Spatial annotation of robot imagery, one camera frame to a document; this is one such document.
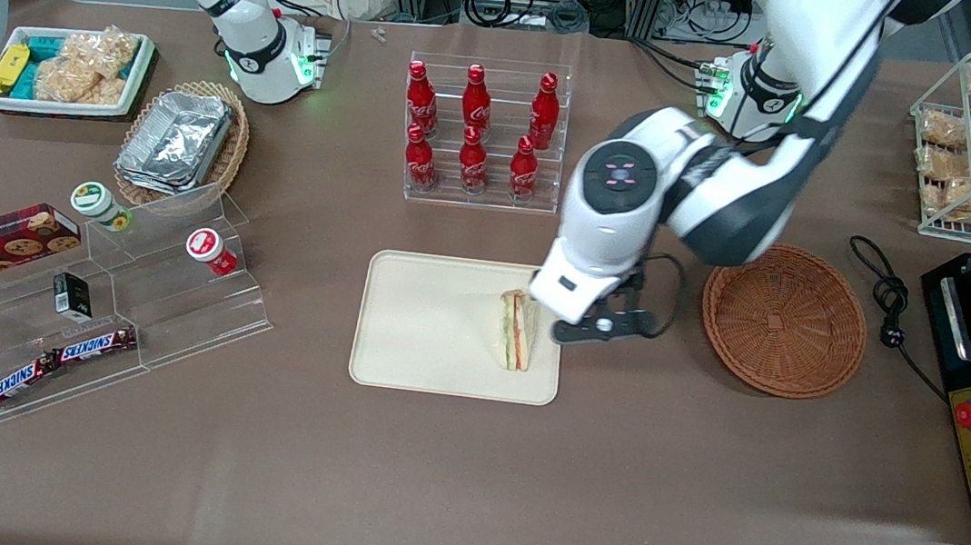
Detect red lid yogurt cup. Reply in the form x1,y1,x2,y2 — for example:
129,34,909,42
182,225,243,280

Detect teal snack package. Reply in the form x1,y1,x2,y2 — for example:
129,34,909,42
23,32,66,66
11,61,42,103

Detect brown round wicker basket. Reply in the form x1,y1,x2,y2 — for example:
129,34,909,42
692,235,877,409

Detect foil trays in wicker basket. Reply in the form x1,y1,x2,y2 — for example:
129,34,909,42
110,71,257,219

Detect clear acrylic tiered stand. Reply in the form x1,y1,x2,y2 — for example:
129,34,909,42
0,157,291,459

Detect red Coca-Cola bottle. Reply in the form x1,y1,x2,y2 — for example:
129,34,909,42
401,57,445,139
454,124,494,197
459,62,498,138
400,121,445,193
506,134,545,205
525,70,565,151

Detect silver sealing bar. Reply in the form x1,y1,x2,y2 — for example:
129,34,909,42
931,273,971,362

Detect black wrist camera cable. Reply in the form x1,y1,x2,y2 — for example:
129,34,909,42
636,251,691,342

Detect coiled black cable bundle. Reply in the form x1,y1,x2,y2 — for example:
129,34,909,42
461,0,538,34

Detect yellow snack package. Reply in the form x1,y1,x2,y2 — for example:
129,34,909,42
0,40,32,98

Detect black power cable with plug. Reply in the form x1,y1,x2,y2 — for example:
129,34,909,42
830,233,970,406

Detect clear acrylic bottle rack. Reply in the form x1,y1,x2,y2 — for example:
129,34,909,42
392,46,577,220

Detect stack of foil containers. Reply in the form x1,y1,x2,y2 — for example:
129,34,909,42
112,84,238,203

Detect cream plastic tray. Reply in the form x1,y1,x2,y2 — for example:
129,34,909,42
346,246,572,409

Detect triangle sandwich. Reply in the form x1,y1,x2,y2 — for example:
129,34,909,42
490,287,543,375

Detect white plastic snack bin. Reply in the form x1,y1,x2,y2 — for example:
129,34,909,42
0,17,160,131

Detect Snickers chocolate bar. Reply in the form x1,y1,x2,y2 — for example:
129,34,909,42
0,347,59,421
52,317,141,373

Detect green lid yogurt cup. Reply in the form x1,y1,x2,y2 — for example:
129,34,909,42
67,179,138,236

